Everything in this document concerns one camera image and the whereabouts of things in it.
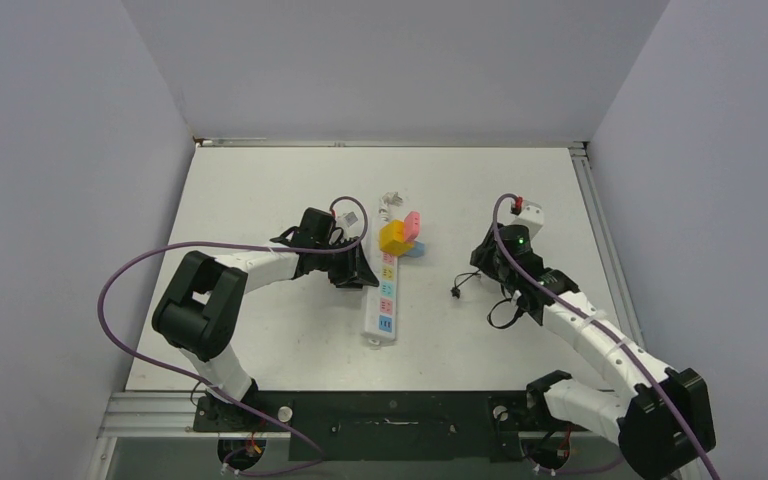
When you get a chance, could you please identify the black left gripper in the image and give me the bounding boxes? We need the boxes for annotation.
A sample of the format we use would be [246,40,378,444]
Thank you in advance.
[313,236,376,289]

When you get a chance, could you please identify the black charger with cable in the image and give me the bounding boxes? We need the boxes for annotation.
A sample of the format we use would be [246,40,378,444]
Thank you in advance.
[450,270,484,299]

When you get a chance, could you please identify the yellow cube socket adapter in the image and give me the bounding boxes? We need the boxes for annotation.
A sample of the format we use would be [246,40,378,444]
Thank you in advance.
[379,220,414,257]

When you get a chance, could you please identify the white power strip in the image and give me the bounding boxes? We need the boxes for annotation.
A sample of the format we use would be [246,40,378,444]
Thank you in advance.
[362,205,404,346]

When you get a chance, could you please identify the light blue plug adapter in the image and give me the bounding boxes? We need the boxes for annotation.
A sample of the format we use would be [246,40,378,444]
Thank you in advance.
[403,241,425,258]

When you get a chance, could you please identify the pink extension socket plug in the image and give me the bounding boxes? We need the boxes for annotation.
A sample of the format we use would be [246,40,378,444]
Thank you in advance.
[403,211,421,244]

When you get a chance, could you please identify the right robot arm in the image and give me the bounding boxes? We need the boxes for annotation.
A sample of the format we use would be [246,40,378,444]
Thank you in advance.
[470,223,716,479]

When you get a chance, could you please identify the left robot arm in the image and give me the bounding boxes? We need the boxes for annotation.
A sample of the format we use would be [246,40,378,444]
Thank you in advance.
[152,207,379,430]

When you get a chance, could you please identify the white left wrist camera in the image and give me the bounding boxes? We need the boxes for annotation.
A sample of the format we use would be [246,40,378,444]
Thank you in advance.
[335,211,361,235]

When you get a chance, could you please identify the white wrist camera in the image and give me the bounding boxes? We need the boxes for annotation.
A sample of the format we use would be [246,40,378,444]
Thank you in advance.
[335,211,361,235]
[511,201,545,241]

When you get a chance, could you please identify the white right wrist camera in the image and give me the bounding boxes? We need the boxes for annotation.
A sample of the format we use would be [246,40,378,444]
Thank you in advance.
[511,201,545,241]

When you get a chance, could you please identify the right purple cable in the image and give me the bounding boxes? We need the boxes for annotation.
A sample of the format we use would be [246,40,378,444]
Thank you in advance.
[491,193,723,480]

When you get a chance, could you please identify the purple cable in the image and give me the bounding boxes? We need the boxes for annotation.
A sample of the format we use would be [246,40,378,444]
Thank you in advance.
[491,193,723,480]
[97,195,369,478]

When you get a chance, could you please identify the aluminium frame rail right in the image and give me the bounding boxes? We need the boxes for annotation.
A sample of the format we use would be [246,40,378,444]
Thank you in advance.
[569,142,646,348]

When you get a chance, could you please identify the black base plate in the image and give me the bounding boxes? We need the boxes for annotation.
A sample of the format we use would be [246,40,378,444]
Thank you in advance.
[192,391,568,462]

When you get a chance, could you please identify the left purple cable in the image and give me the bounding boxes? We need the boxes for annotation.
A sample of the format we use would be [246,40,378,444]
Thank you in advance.
[97,195,369,478]

